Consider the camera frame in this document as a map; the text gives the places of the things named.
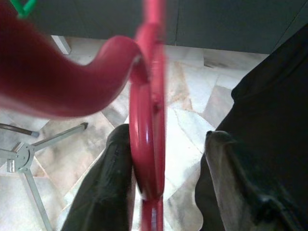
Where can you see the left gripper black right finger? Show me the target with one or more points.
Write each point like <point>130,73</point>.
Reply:
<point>221,180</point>

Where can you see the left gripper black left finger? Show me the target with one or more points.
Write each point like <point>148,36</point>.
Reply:
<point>103,192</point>

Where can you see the red plastic hanger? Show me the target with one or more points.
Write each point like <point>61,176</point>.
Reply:
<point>60,84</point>

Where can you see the green plastic hanger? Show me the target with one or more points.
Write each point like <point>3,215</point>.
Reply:
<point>25,10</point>

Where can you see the silver metal clothes rack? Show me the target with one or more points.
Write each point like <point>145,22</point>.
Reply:
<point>24,154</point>

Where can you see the black t-shirt with white print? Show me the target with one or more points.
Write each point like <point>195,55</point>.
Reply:
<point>276,108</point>

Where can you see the black TV console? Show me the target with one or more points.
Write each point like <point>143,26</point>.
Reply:
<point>216,21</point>

